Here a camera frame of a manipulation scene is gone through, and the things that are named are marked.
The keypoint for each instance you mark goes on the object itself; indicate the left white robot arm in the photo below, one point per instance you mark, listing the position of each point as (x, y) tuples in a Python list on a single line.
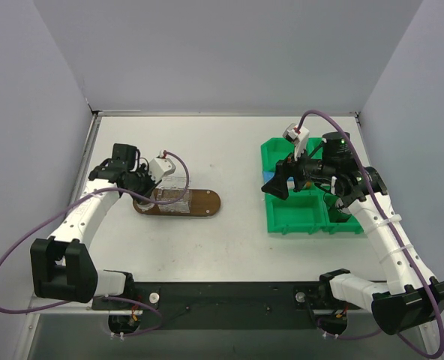
[(61, 266)]

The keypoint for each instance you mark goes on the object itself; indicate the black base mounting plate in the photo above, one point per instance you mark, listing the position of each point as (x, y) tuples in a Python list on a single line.
[(227, 306)]

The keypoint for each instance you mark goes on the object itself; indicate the blue white toothpaste tube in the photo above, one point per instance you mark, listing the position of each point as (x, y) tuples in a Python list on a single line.
[(266, 175)]

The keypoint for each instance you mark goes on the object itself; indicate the green plastic divided bin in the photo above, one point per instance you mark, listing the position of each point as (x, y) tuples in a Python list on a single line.
[(305, 211)]

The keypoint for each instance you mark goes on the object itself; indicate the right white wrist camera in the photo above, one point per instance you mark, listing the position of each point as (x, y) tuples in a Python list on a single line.
[(298, 136)]

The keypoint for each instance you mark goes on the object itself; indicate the brown oval wooden tray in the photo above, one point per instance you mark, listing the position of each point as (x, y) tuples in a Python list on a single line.
[(205, 203)]

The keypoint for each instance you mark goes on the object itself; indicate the black cylindrical cup in bin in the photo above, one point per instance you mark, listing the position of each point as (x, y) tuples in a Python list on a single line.
[(338, 213)]

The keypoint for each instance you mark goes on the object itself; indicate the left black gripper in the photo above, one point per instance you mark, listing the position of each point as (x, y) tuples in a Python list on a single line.
[(145, 190)]

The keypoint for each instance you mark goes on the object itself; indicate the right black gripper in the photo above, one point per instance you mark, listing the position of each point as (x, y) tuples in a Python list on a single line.
[(286, 172)]

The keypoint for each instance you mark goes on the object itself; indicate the clear acrylic organizer box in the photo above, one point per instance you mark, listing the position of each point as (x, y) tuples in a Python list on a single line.
[(169, 192)]

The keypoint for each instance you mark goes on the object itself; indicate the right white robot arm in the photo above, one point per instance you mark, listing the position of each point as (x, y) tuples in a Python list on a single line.
[(411, 294)]

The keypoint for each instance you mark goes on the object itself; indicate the clear plastic cup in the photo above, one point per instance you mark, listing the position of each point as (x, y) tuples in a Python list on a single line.
[(143, 205)]

